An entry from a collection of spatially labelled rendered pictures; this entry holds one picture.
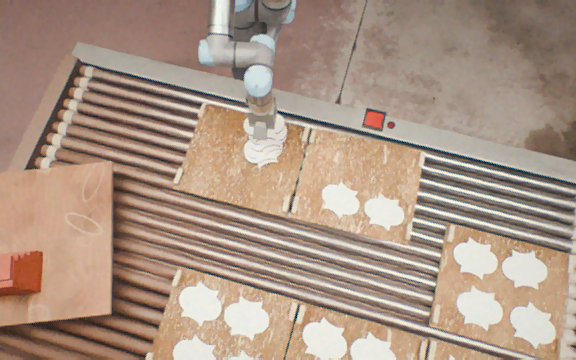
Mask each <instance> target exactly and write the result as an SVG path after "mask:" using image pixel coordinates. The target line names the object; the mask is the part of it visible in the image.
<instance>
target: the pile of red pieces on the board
mask: <svg viewBox="0 0 576 360"><path fill-rule="evenodd" d="M42 263H43V252H39V251H37V250H32V251H23V252H15V253H6V254H0V296H1V297H2V296H11V295H20V294H30V293H39V292H41V279H42Z"/></svg>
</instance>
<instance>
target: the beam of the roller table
mask: <svg viewBox="0 0 576 360"><path fill-rule="evenodd" d="M71 56H73V57H77V58H79V59H80V61H81V62H82V63H83V65H84V66H86V67H89V66H90V67H94V68H97V69H98V70H102V71H106V72H110V73H114V74H118V75H122V76H127V77H131V78H135V79H139V80H143V81H147V82H151V83H155V84H159V85H163V86H167V87H171V88H175V89H179V90H183V91H188V92H192V93H196V94H200V95H204V96H208V97H212V98H216V99H220V100H224V101H228V102H232V103H236V104H240V105H245V103H246V99H245V97H246V95H247V93H246V89H245V85H244V82H242V81H238V80H234V79H230V78H226V77H222V76H217V75H213V74H209V73H205V72H201V71H197V70H192V69H188V68H184V67H180V66H176V65H172V64H168V63H163V62H159V61H155V60H151V59H147V58H143V57H138V56H134V55H130V54H126V53H122V52H118V51H113V50H109V49H105V48H101V47H97V46H93V45H89V44H84V43H80V42H77V44H76V46H75V48H74V50H73V52H72V54H71ZM272 94H273V97H274V98H276V106H277V114H281V115H285V116H289V117H293V118H297V119H301V120H306V121H310V122H314V123H318V124H322V125H326V126H330V127H334V128H338V129H342V130H346V131H350V132H354V133H358V134H363V135H367V136H371V137H375V138H379V139H383V140H387V141H391V142H395V143H399V144H403V145H407V146H411V147H415V148H420V149H424V150H428V151H432V152H436V153H440V154H444V155H448V156H452V157H456V158H460V159H464V160H468V161H472V162H476V163H481V164H485V165H489V166H493V167H497V168H501V169H505V170H509V171H513V172H517V173H521V174H525V175H529V176H533V177H538V178H542V179H546V180H550V181H554V182H558V183H562V184H566V185H570V186H574V187H576V162H575V161H571V160H567V159H563V158H558V157H554V156H550V155H546V154H542V153H538V152H533V151H529V150H525V149H521V148H517V147H513V146H508V145H504V144H500V143H496V142H492V141H488V140H484V139H479V138H475V137H471V136H467V135H463V134H459V133H454V132H450V131H446V130H442V129H438V128H434V127H429V126H425V125H421V124H417V123H413V122H409V121H405V120H400V119H396V118H392V117H388V116H386V117H385V121H384V125H383V129H382V132H377V131H373V130H369V129H365V128H361V127H362V123H363V119H364V115H365V111H363V110H359V109H355V108H350V107H346V106H342V105H338V104H334V103H330V102H326V101H321V100H317V99H313V98H309V97H305V96H301V95H296V94H292V93H288V92H284V91H280V90H276V89H272ZM245 106H247V105H245ZM390 121H391V122H394V123H395V128H394V129H388V128H387V126H386V125H387V123H388V122H390Z"/></svg>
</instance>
